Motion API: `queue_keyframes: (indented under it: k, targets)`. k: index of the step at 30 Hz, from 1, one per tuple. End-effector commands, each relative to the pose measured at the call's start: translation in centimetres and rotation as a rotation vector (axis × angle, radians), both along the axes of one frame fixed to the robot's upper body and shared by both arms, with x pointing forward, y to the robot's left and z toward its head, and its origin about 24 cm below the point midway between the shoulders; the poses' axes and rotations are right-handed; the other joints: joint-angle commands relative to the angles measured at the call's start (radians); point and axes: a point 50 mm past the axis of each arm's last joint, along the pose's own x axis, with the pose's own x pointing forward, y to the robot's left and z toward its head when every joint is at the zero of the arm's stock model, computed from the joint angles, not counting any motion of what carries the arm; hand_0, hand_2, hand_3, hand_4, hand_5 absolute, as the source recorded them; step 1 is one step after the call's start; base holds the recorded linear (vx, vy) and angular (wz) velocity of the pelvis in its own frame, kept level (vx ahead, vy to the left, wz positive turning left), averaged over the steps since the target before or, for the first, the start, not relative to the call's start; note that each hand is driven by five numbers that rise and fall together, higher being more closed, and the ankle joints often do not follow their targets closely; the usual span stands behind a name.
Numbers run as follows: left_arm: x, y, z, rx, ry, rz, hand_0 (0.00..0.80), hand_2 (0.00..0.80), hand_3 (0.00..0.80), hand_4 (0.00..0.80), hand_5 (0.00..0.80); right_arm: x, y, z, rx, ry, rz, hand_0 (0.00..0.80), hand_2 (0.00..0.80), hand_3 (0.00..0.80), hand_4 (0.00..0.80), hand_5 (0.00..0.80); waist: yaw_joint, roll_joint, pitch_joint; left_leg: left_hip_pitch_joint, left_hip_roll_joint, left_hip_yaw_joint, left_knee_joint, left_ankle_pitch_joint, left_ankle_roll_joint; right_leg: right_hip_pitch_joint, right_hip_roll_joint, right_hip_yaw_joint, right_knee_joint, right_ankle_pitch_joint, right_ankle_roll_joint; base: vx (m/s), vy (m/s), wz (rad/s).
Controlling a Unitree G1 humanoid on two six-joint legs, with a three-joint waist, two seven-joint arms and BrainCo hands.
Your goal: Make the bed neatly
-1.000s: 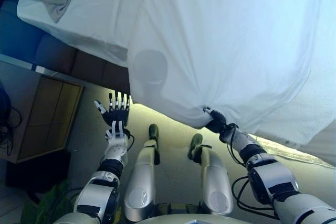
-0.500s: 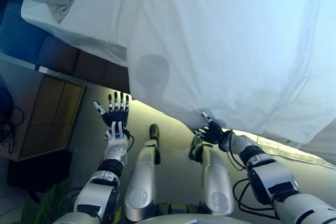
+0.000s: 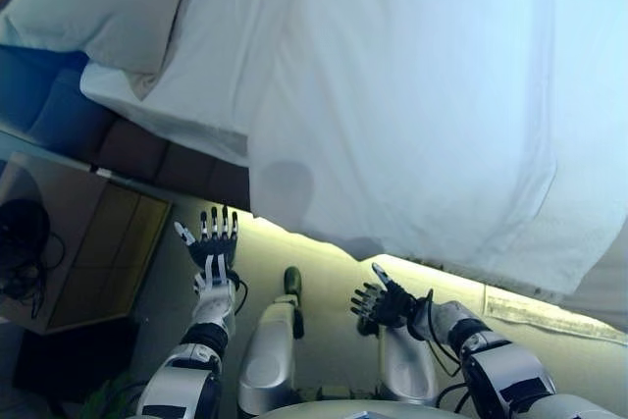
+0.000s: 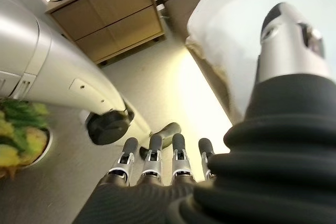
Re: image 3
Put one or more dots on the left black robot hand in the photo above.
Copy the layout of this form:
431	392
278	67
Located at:
213	252

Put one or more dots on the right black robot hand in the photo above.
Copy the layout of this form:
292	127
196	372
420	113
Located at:
390	306

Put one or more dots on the brown upholstered bed frame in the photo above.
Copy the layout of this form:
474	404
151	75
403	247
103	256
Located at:
132	154

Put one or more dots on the white duvet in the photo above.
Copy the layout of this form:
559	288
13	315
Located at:
417	95

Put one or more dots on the grey patterned rug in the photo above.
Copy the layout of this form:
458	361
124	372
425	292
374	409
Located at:
520	311

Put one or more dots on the silver right robot leg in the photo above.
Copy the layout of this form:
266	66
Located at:
407	365

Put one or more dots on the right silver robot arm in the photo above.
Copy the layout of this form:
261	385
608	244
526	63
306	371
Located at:
505	370

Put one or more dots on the silver left robot leg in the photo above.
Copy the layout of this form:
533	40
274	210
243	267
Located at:
267	355

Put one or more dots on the black box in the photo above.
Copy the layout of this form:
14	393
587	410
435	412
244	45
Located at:
73	360

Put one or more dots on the silver robot leg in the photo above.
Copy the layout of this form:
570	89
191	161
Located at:
407	365
267	355

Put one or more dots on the wooden nightstand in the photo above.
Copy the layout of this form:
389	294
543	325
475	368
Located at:
98	242

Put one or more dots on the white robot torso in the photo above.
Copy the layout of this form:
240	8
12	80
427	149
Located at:
368	411

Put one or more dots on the large beige pillow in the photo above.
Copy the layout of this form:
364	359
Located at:
98	12

